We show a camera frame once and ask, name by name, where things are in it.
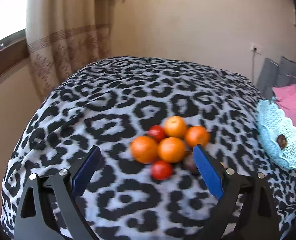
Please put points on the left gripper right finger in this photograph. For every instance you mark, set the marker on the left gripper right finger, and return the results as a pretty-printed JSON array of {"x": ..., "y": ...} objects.
[{"x": 245, "y": 209}]

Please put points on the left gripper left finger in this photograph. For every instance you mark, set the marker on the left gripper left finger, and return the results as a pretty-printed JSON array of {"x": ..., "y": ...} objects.
[{"x": 35, "y": 218}]

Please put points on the large wrinkled passion fruit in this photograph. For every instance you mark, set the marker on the large wrinkled passion fruit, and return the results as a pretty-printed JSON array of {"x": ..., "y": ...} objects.
[{"x": 189, "y": 164}]

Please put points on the small dark passion fruit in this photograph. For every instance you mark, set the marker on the small dark passion fruit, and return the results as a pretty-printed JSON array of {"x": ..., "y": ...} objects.
[{"x": 281, "y": 141}]

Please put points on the small orange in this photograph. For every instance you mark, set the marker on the small orange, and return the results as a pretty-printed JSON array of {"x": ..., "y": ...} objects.
[{"x": 197, "y": 135}]

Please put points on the red tomato front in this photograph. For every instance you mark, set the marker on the red tomato front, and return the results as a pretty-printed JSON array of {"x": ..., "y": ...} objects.
[{"x": 161, "y": 170}]

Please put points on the red tomato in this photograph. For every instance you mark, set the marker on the red tomato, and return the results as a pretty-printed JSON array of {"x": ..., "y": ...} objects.
[
  {"x": 161, "y": 170},
  {"x": 157, "y": 133}
]

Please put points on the large orange front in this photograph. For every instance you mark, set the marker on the large orange front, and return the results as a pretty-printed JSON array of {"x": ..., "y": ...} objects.
[{"x": 172, "y": 150}]

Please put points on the orange with stem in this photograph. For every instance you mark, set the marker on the orange with stem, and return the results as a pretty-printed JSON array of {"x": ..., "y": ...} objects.
[{"x": 144, "y": 149}]

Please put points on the orange back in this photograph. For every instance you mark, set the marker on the orange back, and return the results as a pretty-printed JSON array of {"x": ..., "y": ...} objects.
[{"x": 175, "y": 127}]

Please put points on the red tomato back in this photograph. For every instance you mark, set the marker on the red tomato back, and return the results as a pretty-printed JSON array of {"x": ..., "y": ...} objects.
[{"x": 157, "y": 133}]

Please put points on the light blue lattice basket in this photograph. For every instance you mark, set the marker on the light blue lattice basket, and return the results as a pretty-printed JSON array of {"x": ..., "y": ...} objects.
[{"x": 277, "y": 134}]

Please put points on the grey headboard cushion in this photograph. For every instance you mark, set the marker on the grey headboard cushion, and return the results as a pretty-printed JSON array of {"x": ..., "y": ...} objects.
[{"x": 275, "y": 75}]

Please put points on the beige patterned curtain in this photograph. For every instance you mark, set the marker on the beige patterned curtain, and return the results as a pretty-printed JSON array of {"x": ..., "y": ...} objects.
[{"x": 63, "y": 36}]

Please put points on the wooden window frame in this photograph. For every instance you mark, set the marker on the wooden window frame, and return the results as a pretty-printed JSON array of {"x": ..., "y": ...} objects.
[{"x": 13, "y": 49}]

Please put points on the white wall socket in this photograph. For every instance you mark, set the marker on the white wall socket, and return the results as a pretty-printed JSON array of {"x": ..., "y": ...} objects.
[{"x": 257, "y": 49}]

